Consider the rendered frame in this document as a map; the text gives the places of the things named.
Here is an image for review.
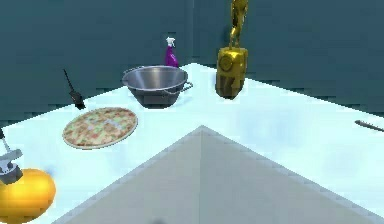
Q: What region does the grey metal utensil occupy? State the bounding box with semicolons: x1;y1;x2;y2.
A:
354;119;384;133

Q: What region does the grey metal pot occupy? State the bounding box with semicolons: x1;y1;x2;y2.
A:
121;65;194;109

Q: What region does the gold statue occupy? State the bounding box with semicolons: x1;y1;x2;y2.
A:
215;0;249;100

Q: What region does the purple spray bottle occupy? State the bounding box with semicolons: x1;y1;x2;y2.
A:
164;36;180;68

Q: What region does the patterned round plate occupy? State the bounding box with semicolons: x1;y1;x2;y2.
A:
62;106;139;150

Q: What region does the black spatula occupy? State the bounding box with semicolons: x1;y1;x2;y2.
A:
62;68;86;110

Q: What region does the yellow kettle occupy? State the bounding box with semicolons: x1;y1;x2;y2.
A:
0;129;57;224

